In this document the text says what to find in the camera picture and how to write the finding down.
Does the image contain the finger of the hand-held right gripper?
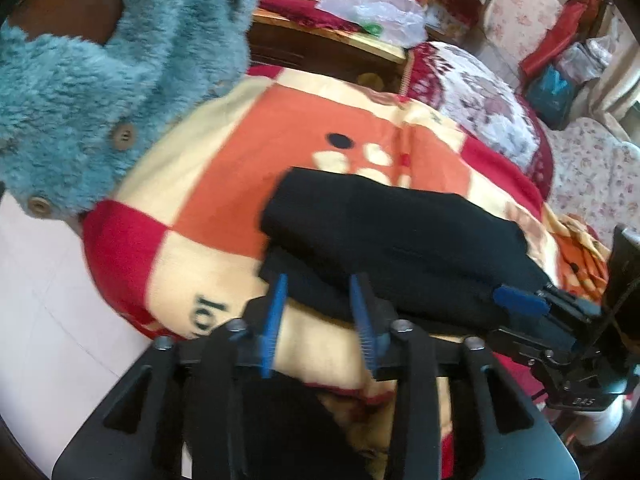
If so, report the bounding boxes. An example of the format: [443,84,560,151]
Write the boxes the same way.
[487,327,556,368]
[492,285,603,326]

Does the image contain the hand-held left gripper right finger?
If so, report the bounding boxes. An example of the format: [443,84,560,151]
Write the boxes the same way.
[349,274,576,480]

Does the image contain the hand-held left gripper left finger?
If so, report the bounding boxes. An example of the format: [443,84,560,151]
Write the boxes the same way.
[52,274,289,480]

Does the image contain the black pants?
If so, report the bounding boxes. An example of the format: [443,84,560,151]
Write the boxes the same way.
[240,167,556,480]

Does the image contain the red orange cream checked blanket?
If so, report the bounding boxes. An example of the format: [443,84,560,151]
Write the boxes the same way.
[82,65,608,480]

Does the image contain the red white floral pillow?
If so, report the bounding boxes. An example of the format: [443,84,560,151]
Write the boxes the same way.
[402,41,556,186]

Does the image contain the teal shopping bag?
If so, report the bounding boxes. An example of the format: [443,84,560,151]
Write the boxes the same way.
[522,62,581,128]

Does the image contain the white plastic bags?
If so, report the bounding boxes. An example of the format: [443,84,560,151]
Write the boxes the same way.
[555,35,621,86]

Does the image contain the shiny red bag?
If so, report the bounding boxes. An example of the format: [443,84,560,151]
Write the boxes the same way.
[517,0,603,81]

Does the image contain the wooden desk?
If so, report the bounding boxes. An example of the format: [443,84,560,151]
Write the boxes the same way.
[247,7,408,96]

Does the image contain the teal fluffy coat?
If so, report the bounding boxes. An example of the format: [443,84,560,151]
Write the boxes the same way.
[0,0,266,218]

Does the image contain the clear plastic bag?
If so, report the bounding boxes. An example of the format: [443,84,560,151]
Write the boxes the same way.
[315,0,428,46]

